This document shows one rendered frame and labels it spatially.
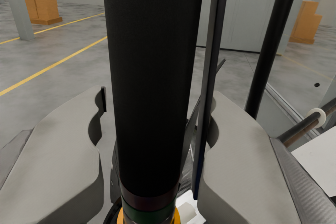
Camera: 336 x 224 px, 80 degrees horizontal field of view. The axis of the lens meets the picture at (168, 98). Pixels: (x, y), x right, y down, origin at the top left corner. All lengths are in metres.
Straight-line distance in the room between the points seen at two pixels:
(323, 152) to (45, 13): 8.26
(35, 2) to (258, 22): 6.93
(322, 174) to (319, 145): 0.06
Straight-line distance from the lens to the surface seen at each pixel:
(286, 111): 1.29
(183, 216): 0.19
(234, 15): 5.65
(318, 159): 0.55
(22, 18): 6.38
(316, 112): 0.38
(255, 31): 5.80
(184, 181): 0.56
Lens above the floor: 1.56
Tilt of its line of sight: 30 degrees down
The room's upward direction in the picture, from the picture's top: 4 degrees clockwise
